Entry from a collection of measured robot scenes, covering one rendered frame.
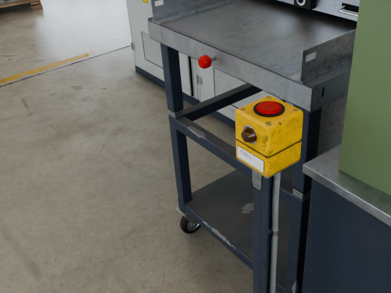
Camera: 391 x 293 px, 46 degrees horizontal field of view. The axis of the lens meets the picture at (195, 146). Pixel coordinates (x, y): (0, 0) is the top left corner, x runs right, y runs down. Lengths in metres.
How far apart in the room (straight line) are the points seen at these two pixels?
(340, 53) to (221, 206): 0.82
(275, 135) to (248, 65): 0.37
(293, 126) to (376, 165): 0.16
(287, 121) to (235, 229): 0.89
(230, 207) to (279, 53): 0.72
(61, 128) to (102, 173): 0.53
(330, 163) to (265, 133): 0.22
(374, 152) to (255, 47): 0.45
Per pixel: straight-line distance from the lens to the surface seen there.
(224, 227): 1.58
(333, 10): 1.30
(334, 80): 0.99
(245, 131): 0.73
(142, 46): 2.94
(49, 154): 2.44
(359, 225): 0.87
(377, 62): 0.75
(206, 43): 1.18
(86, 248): 1.85
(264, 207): 0.85
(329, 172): 0.87
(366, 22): 0.74
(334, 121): 1.09
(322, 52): 0.98
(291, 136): 0.75
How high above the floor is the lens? 1.26
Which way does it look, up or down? 33 degrees down
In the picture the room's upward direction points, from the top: 5 degrees counter-clockwise
